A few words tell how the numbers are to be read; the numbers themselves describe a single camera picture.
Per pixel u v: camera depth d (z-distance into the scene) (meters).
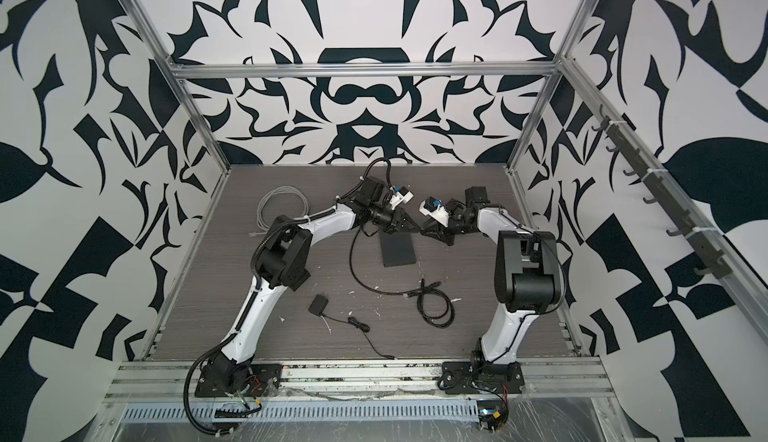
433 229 0.86
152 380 0.76
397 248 0.96
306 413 0.65
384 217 0.88
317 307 0.85
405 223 0.90
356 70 0.98
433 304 0.87
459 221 0.83
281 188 1.12
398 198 0.93
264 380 0.74
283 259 0.61
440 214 0.83
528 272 0.51
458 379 0.74
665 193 0.55
